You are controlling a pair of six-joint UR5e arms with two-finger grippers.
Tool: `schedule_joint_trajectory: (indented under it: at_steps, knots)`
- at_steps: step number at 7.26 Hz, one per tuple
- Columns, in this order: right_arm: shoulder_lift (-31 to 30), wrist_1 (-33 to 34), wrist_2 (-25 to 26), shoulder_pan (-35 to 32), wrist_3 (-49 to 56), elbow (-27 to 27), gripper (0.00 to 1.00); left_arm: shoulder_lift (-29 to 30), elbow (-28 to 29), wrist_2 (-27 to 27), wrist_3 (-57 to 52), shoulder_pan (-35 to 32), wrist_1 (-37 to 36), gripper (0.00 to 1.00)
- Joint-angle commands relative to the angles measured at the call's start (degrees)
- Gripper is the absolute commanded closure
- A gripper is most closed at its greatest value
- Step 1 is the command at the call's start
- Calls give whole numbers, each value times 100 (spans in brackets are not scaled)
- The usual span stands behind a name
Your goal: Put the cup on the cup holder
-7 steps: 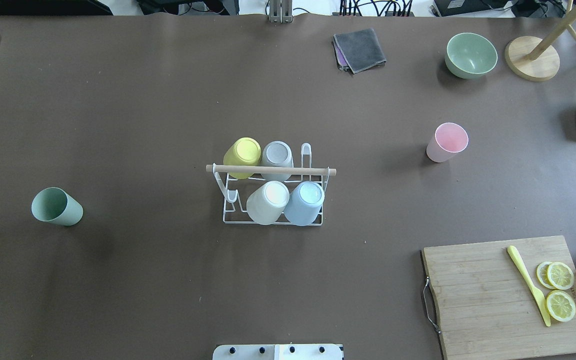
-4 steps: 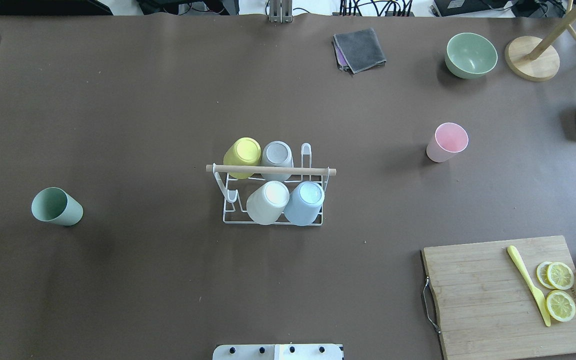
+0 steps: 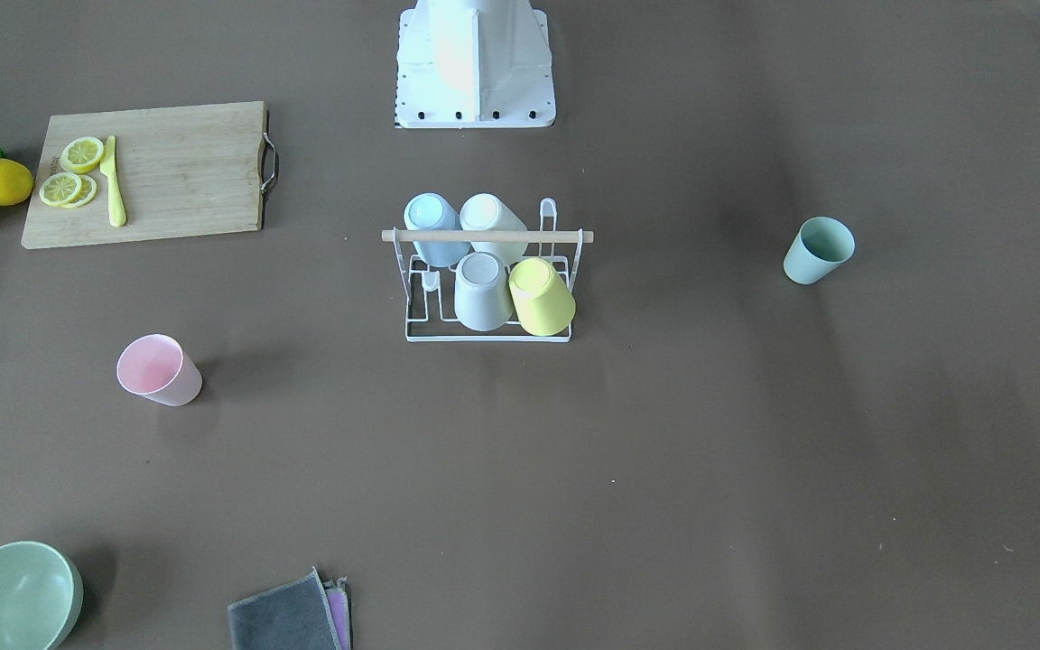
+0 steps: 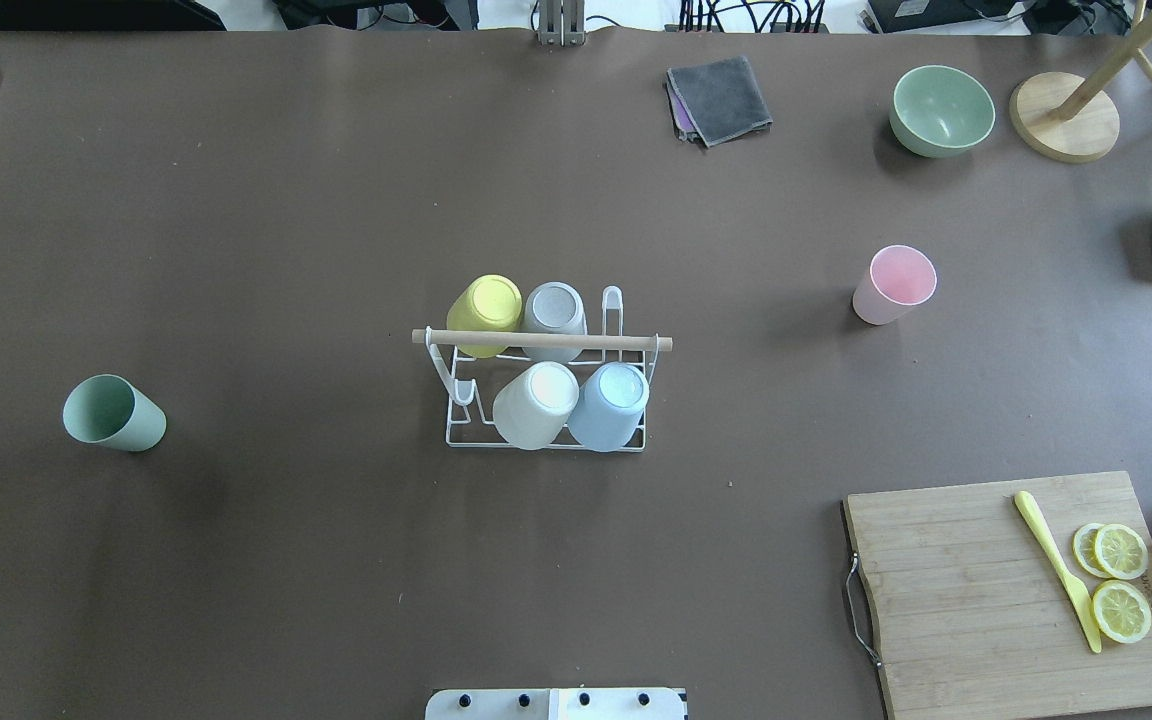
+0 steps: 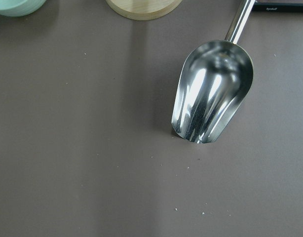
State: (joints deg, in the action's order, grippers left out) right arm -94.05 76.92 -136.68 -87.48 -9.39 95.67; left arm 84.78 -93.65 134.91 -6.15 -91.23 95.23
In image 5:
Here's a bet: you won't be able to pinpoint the black tablet frame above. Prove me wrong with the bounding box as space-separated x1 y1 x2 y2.
253 0 303 13

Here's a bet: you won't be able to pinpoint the metal scoop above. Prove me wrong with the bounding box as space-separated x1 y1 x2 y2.
171 0 254 144

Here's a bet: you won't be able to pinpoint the wooden stand base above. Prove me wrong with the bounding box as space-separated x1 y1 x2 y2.
106 0 182 21

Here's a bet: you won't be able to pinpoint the green bowl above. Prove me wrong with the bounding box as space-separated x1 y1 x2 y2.
0 0 46 17

